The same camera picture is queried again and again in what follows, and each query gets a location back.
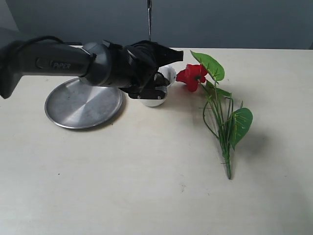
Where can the white plastic flower pot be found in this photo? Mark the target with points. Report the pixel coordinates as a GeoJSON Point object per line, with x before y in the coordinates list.
{"type": "Point", "coordinates": [163, 79]}

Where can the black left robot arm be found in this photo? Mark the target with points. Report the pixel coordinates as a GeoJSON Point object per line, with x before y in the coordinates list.
{"type": "Point", "coordinates": [21, 55]}

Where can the red artificial anthurium flower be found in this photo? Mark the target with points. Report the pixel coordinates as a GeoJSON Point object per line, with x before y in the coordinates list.
{"type": "Point", "coordinates": [228, 124]}

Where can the round steel plate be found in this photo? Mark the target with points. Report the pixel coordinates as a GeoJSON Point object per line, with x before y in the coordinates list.
{"type": "Point", "coordinates": [75, 105]}

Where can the steel spork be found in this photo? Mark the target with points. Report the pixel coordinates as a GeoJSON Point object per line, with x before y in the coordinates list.
{"type": "Point", "coordinates": [149, 13]}

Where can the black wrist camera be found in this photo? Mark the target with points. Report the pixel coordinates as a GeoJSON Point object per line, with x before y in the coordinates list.
{"type": "Point", "coordinates": [152, 91]}

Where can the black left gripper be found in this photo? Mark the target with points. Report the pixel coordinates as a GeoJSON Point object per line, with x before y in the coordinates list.
{"type": "Point", "coordinates": [132, 66]}

